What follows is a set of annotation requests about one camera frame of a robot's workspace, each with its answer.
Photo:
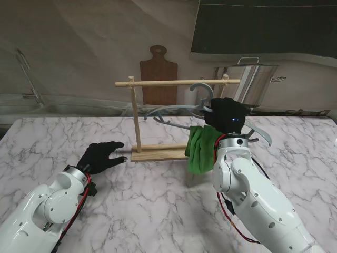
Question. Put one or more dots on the green microfibre towel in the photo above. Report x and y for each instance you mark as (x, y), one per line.
(201, 150)

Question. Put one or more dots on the grey plastic clothes hanger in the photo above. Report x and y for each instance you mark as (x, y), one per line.
(173, 107)

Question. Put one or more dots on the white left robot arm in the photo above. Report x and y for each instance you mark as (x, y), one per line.
(39, 208)

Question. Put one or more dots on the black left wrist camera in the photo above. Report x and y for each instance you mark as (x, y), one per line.
(92, 190)

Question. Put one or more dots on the wooden hanging rack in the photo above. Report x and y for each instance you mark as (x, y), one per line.
(158, 155)

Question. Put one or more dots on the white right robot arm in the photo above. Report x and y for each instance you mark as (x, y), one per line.
(252, 197)

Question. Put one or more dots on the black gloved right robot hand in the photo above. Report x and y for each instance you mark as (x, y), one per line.
(226, 116)

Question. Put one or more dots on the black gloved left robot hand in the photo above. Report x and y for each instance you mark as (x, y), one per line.
(98, 158)

